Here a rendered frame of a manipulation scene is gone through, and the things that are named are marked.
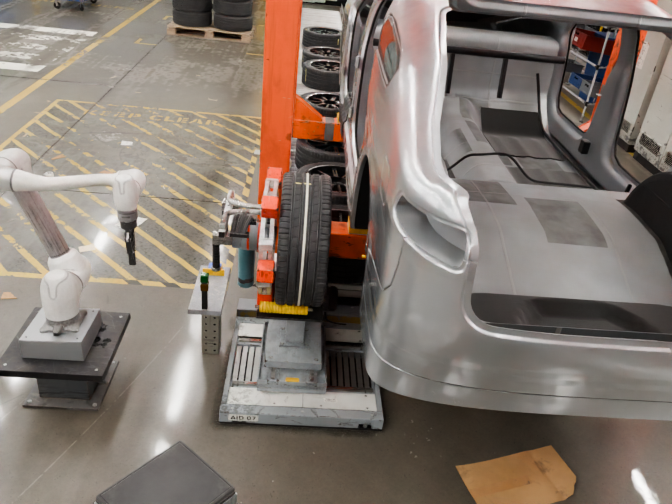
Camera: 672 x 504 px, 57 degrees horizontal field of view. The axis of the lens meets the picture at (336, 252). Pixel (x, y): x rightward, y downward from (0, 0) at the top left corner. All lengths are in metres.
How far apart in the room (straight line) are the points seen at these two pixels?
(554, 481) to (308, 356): 1.36
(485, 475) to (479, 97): 3.22
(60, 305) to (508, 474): 2.30
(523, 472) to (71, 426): 2.22
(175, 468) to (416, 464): 1.19
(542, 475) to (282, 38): 2.47
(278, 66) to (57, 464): 2.13
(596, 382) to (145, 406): 2.17
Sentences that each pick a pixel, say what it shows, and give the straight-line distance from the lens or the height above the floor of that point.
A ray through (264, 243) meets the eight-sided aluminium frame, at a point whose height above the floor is 0.97.
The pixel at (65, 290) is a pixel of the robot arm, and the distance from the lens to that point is 3.16.
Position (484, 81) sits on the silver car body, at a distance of 5.43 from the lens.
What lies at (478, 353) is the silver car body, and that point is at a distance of 2.10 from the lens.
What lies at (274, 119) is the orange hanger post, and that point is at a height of 1.32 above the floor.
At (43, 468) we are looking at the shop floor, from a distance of 3.22.
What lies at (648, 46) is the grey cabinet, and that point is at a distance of 8.28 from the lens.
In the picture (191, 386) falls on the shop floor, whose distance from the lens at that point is 3.47.
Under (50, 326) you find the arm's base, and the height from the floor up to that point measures 0.43.
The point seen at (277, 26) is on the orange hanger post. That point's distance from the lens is 3.13.
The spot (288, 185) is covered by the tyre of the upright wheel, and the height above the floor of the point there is 1.17.
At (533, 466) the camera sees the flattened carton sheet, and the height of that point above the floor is 0.01.
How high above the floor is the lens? 2.36
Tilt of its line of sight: 30 degrees down
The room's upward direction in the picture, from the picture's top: 7 degrees clockwise
